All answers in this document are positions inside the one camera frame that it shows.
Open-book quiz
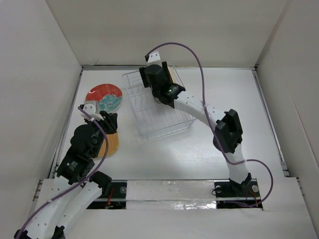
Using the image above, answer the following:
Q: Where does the red and teal round plate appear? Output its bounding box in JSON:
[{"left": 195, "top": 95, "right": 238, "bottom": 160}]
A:
[{"left": 85, "top": 84, "right": 123, "bottom": 113}]

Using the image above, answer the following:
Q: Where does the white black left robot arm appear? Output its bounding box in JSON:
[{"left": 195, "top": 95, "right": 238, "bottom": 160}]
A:
[{"left": 14, "top": 111, "right": 118, "bottom": 239}]

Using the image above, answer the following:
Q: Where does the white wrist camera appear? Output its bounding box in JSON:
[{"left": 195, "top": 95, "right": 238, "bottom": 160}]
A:
[
  {"left": 81, "top": 101, "right": 104, "bottom": 120},
  {"left": 145, "top": 51, "right": 161, "bottom": 66}
]

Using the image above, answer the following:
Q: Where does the orange woven-pattern plate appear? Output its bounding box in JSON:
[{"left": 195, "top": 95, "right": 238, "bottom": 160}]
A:
[{"left": 97, "top": 132, "right": 119, "bottom": 158}]

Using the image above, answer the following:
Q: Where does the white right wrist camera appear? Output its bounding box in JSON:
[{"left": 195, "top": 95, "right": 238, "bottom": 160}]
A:
[{"left": 145, "top": 51, "right": 161, "bottom": 66}]

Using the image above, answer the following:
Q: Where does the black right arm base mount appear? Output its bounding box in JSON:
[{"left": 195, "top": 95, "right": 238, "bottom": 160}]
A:
[{"left": 211, "top": 179, "right": 263, "bottom": 209}]

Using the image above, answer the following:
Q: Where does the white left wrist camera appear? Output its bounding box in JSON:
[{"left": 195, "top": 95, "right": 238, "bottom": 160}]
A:
[{"left": 81, "top": 101, "right": 104, "bottom": 120}]

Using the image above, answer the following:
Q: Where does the yellow green leaf-shaped plate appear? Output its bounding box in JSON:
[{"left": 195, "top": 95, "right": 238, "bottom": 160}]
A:
[{"left": 167, "top": 62, "right": 176, "bottom": 83}]

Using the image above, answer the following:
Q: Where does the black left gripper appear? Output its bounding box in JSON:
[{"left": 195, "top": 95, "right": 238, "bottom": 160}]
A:
[{"left": 86, "top": 110, "right": 118, "bottom": 156}]

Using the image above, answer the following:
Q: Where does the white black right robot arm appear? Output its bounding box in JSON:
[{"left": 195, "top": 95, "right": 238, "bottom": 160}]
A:
[{"left": 139, "top": 62, "right": 252, "bottom": 196}]

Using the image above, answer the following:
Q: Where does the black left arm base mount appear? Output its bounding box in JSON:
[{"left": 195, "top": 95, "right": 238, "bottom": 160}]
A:
[{"left": 87, "top": 180, "right": 127, "bottom": 210}]

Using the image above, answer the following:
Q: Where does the white wire dish rack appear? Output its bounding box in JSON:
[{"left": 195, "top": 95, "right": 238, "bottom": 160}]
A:
[{"left": 122, "top": 70, "right": 195, "bottom": 141}]

